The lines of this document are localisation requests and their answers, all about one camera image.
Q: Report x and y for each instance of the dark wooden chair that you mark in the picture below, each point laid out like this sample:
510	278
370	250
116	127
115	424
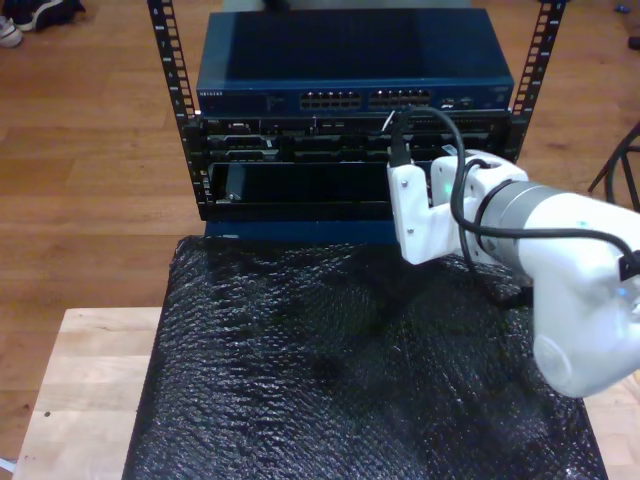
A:
600	175

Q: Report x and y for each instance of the black rack server unit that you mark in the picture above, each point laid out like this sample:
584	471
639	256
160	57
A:
300	140

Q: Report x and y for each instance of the black bubble mat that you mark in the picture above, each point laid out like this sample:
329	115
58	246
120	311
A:
300	400

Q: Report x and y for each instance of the dark shoe with white stripe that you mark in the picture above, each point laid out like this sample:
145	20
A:
50	12

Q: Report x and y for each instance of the black perforated rack post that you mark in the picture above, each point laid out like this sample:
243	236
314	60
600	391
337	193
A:
547	50
165	60

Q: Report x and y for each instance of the blue network switch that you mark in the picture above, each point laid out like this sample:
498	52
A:
350	50

